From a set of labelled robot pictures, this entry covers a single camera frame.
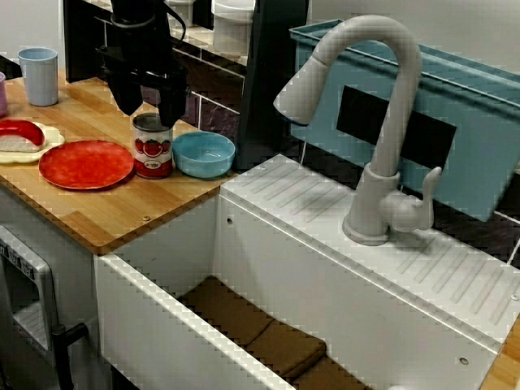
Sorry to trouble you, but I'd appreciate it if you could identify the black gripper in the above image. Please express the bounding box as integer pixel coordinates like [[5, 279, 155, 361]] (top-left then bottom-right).
[[97, 18, 192, 128]]

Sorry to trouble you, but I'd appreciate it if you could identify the tomato print tin can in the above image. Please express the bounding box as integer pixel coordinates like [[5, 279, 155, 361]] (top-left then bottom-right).
[[132, 112, 174, 180]]

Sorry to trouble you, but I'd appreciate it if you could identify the red round plate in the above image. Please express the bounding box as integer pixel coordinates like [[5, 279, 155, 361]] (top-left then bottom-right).
[[38, 139, 135, 191]]

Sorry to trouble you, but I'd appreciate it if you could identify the red bell pepper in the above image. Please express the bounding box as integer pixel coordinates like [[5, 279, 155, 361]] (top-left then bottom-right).
[[0, 119, 46, 154]]

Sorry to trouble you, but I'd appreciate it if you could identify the light blue bowl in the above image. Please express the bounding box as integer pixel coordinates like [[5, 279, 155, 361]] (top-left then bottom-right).
[[172, 130, 236, 180]]

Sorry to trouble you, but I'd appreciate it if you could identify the white jar with print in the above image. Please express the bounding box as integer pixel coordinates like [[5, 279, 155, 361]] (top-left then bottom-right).
[[166, 0, 194, 20]]

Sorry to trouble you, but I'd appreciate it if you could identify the cream scalloped plate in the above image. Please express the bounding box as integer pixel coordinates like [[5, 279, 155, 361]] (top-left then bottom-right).
[[0, 120, 66, 165]]

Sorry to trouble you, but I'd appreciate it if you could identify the plain white jar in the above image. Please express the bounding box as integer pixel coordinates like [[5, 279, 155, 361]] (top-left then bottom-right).
[[211, 0, 257, 56]]

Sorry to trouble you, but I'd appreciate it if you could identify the light blue tall cup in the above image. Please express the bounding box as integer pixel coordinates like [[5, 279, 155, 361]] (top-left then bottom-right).
[[17, 47, 60, 107]]

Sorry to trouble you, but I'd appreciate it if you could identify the white kitchen cabinet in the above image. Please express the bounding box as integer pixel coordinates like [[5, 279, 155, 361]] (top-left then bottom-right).
[[0, 178, 220, 390]]

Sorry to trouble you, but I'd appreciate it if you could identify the grey toy dishwasher door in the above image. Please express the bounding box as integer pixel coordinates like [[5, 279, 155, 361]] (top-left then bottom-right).
[[0, 225, 56, 353]]

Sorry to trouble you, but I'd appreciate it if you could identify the white toy sink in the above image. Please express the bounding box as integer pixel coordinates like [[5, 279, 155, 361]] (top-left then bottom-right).
[[93, 153, 520, 390]]

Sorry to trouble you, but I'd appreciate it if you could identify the brown cloth mat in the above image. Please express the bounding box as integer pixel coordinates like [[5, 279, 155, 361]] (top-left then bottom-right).
[[176, 275, 391, 390]]

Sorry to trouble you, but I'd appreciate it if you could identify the grey toy faucet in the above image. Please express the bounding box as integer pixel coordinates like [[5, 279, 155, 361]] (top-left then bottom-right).
[[272, 14, 444, 247]]

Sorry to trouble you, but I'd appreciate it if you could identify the teal plastic bin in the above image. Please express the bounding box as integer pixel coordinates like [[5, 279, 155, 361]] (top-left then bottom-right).
[[288, 19, 520, 223]]

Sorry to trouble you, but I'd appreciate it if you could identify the black upright post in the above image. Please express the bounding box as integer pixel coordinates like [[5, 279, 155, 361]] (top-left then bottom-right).
[[237, 0, 312, 171]]

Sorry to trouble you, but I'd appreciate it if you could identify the black cabinet handle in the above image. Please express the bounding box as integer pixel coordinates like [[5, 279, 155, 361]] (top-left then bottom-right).
[[50, 323, 89, 390]]

